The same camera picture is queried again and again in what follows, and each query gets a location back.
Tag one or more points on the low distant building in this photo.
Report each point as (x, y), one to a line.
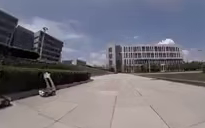
(75, 62)

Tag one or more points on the dark kerb strip by hedge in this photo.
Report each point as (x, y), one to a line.
(66, 85)

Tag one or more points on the pale concrete slab pavement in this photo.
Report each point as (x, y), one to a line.
(123, 100)

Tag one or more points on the white multi-storey building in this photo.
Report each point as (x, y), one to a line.
(146, 55)

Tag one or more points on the row of trees by building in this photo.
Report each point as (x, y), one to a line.
(156, 67)

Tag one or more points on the dark grey building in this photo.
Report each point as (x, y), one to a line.
(1, 28)
(23, 38)
(50, 48)

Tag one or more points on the lamp pole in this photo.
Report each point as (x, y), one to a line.
(42, 43)

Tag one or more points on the dark green hedge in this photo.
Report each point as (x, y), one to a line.
(26, 78)

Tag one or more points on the grass strip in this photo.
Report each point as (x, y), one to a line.
(186, 76)

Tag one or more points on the dark kerb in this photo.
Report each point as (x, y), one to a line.
(190, 82)

